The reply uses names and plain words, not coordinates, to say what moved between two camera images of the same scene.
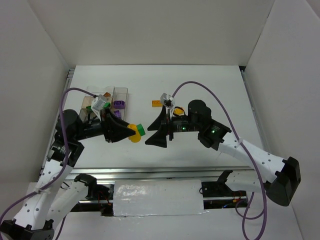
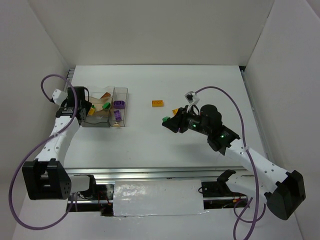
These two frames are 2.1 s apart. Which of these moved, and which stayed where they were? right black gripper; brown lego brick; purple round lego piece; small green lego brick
Moved: right black gripper; small green lego brick
Stayed: purple round lego piece; brown lego brick
